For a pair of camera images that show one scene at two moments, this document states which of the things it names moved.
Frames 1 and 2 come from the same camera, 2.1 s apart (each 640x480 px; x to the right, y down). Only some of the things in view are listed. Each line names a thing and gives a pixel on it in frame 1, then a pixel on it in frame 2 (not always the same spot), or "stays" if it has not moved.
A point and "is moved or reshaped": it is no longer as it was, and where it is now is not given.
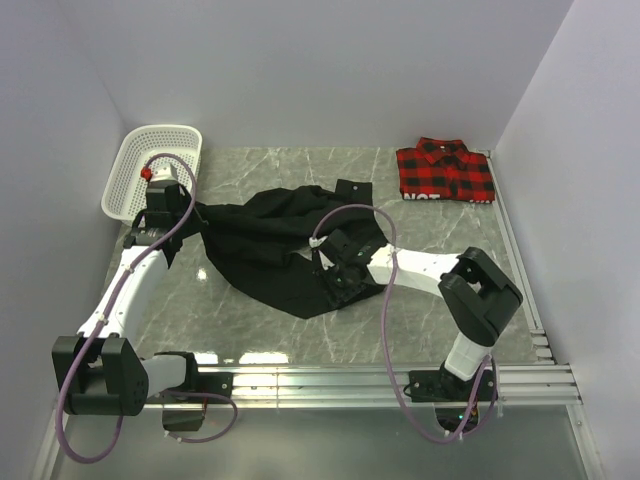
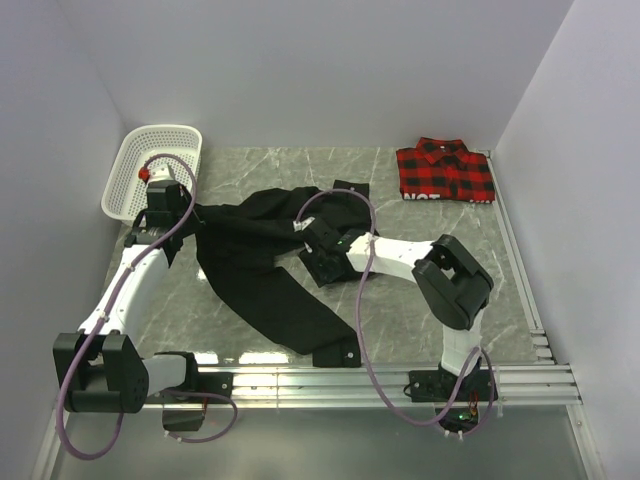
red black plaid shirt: (445, 168) stays
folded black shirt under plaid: (439, 197) stays
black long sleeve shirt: (264, 242) is moved or reshaped
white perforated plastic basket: (126, 193) stays
